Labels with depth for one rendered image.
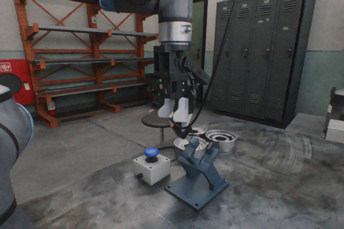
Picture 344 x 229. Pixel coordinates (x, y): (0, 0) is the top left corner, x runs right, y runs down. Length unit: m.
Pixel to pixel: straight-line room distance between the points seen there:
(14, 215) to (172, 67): 0.38
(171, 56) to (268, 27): 3.02
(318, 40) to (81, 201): 3.62
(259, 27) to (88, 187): 3.23
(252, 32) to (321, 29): 0.91
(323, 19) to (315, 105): 1.21
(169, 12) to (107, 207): 0.43
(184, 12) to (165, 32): 0.05
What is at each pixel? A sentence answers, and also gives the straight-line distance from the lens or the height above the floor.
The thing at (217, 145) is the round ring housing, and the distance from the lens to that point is 0.69.
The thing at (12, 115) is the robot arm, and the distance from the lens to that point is 0.48.
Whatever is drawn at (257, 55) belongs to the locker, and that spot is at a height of 1.06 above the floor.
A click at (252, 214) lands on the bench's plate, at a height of 0.80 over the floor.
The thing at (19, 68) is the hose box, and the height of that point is 0.87.
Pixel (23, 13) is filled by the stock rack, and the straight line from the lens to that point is 4.00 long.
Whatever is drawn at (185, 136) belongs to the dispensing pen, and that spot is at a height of 0.90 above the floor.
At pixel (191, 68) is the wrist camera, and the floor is 1.08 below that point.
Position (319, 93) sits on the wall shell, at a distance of 3.79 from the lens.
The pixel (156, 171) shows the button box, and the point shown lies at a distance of 0.53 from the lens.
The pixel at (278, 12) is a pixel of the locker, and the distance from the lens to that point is 3.42.
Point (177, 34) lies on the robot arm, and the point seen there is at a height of 1.15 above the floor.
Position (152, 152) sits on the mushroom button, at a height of 0.87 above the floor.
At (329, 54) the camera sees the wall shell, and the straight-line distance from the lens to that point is 3.74.
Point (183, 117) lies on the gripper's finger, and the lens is 0.50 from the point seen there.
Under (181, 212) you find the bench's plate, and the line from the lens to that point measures 0.47.
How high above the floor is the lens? 1.12
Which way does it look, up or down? 17 degrees down
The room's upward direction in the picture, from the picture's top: straight up
